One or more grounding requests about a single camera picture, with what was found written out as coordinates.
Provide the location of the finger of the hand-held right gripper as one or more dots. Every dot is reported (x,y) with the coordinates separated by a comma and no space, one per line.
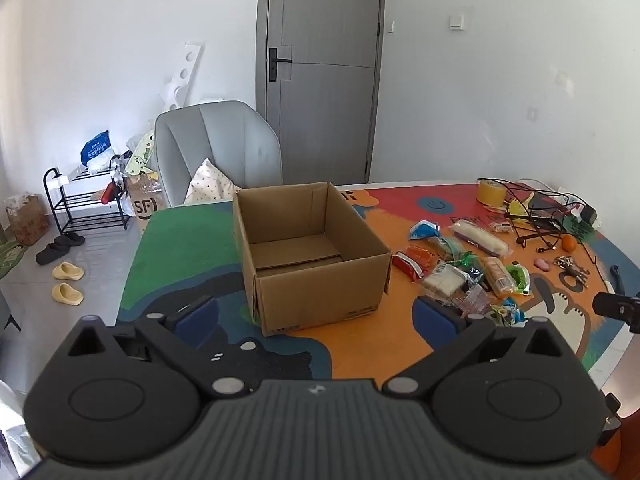
(612,306)

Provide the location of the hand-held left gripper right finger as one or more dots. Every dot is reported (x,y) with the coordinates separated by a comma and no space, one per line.
(435,317)

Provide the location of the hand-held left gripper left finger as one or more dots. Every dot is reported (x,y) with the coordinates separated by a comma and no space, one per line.
(197,317)

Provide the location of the clear bread packet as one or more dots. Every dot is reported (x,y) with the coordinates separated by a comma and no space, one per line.
(445,280)

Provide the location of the clear candy packet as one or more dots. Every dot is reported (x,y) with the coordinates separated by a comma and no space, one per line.
(475,300)

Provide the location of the red snack packet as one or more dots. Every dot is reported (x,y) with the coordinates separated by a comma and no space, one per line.
(406,264)

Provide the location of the orange snack packet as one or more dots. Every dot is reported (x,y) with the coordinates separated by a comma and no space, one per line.
(422,256)

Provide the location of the pale green snack packet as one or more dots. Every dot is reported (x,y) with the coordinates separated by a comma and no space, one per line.
(450,247)

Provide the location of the small blue snack packet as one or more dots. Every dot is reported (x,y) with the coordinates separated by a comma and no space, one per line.
(512,310)

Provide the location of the long white roll packet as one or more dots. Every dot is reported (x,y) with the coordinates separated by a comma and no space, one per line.
(480,238)

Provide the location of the lime green snack packet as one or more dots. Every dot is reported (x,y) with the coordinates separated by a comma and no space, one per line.
(520,276)

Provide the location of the brown cardboard box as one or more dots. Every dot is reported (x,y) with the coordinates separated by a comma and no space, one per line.
(320,295)

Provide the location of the bunch of keys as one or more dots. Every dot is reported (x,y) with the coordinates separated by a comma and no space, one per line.
(575,272)

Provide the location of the small orange fruit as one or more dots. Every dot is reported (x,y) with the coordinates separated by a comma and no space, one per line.
(569,243)

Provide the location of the pink eraser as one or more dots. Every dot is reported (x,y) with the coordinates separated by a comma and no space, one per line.
(542,265)

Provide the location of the green circuit board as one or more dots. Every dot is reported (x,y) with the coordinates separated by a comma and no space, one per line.
(580,230)

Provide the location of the black power adapter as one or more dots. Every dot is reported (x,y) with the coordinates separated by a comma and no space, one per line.
(589,215)

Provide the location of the brown paper bag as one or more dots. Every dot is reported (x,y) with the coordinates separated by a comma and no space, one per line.
(142,205)

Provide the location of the yellow slipper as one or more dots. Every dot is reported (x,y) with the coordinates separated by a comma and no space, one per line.
(67,271)
(67,294)

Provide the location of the yellow tape roll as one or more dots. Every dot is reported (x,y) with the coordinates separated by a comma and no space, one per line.
(487,195)

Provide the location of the yellow clip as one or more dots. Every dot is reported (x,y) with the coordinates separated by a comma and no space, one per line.
(515,208)

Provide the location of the white dotted cushion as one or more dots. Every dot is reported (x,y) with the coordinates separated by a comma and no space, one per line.
(210,182)

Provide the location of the black slipper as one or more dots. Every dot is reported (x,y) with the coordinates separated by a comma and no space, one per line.
(47,256)
(72,239)

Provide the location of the red item on rack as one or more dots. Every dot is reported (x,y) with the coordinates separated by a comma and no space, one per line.
(107,194)

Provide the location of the black metal shoe rack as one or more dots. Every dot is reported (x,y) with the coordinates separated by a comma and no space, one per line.
(85,203)

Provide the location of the green and white printed bag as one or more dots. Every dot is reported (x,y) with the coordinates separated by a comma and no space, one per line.
(142,152)

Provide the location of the grey upholstered chair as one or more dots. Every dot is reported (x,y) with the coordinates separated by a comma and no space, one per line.
(225,135)

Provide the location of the small cardboard box with clutter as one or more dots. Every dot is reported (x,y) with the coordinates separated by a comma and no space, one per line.
(30,222)

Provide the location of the green floor mat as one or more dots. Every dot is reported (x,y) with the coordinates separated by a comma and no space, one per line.
(10,257)

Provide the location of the blue plastic bag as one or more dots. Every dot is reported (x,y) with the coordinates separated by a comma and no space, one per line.
(95,149)

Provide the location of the white plastic bag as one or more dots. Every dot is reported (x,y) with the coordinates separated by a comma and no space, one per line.
(12,425)

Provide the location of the white foam piece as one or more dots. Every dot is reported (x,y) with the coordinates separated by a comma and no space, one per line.
(212,99)

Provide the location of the grey door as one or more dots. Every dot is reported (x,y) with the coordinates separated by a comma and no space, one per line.
(325,110)

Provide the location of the white foam board with holes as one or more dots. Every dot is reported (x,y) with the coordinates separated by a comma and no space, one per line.
(182,77)

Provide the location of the white wall plate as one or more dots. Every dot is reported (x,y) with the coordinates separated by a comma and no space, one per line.
(532,113)

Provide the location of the white light switch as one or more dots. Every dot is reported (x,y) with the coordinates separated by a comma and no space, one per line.
(456,21)

